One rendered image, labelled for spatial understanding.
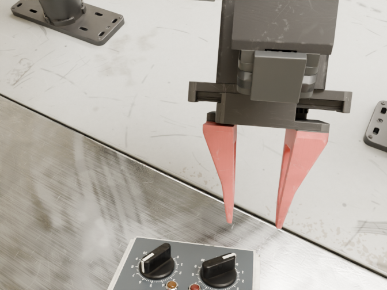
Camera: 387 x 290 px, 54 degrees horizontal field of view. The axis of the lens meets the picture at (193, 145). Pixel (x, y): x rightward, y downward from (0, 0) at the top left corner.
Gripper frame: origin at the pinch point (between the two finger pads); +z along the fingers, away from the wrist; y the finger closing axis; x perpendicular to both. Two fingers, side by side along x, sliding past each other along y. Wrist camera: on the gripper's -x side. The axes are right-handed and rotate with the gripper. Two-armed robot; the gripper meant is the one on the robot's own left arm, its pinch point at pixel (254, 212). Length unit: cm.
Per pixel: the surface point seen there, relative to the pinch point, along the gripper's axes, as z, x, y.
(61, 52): -13.3, 29.2, -30.7
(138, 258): 7.2, 5.3, -10.1
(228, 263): 6.1, 4.1, -1.7
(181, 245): 6.4, 7.6, -6.4
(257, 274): 7.5, 5.7, 0.9
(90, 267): 10.4, 8.4, -16.0
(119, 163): 0.8, 16.8, -16.3
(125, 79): -9.7, 26.0, -19.2
